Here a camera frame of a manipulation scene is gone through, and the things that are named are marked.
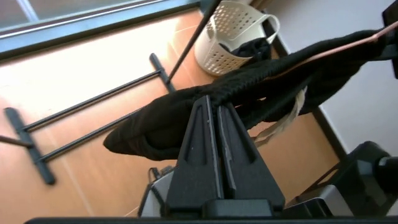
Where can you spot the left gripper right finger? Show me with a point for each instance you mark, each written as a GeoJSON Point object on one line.
{"type": "Point", "coordinates": [248, 183]}

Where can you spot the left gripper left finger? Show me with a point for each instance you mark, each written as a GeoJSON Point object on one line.
{"type": "Point", "coordinates": [192, 186]}

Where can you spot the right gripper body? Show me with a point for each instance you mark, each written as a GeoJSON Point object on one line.
{"type": "Point", "coordinates": [392, 18]}

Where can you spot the pink clothes hanger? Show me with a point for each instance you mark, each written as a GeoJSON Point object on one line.
{"type": "Point", "coordinates": [342, 49]}

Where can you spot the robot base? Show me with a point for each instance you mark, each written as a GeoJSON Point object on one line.
{"type": "Point", "coordinates": [357, 186]}

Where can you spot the white laundry basket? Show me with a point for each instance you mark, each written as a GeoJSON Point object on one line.
{"type": "Point", "coordinates": [217, 46]}

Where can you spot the black clothes rack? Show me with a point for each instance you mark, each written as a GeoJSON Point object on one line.
{"type": "Point", "coordinates": [28, 143]}

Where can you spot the window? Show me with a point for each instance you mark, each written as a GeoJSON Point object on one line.
{"type": "Point", "coordinates": [93, 21]}

